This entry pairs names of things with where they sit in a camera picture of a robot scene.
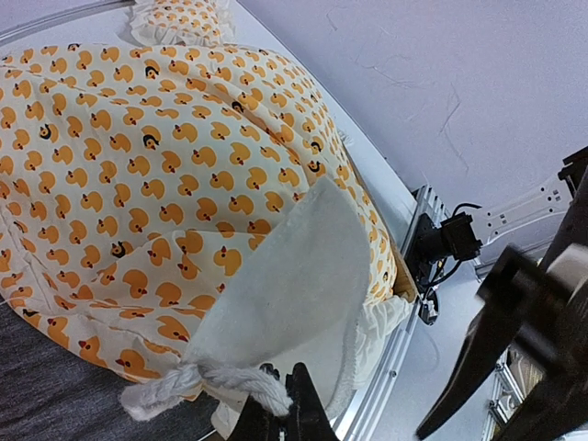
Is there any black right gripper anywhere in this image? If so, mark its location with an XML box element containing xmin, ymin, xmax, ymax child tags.
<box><xmin>416</xmin><ymin>150</ymin><xmax>587</xmax><ymax>440</ymax></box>

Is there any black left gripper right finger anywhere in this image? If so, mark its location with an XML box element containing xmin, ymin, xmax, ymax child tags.
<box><xmin>284</xmin><ymin>363</ymin><xmax>338</xmax><ymax>441</ymax></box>

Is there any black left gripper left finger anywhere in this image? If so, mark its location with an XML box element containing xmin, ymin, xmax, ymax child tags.
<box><xmin>232</xmin><ymin>397</ymin><xmax>282</xmax><ymax>441</ymax></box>

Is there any wooden pet bed frame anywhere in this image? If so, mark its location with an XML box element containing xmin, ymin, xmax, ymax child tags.
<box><xmin>0</xmin><ymin>151</ymin><xmax>419</xmax><ymax>441</ymax></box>

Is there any duck print mattress cushion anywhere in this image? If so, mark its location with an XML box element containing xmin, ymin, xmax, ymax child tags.
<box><xmin>0</xmin><ymin>40</ymin><xmax>413</xmax><ymax>437</ymax></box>

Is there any small duck print pillow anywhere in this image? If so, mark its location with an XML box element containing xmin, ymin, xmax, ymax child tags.
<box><xmin>129</xmin><ymin>0</ymin><xmax>235</xmax><ymax>47</ymax></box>

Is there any aluminium front rail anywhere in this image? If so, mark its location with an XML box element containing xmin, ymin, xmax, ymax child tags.
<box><xmin>333</xmin><ymin>185</ymin><xmax>448</xmax><ymax>440</ymax></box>

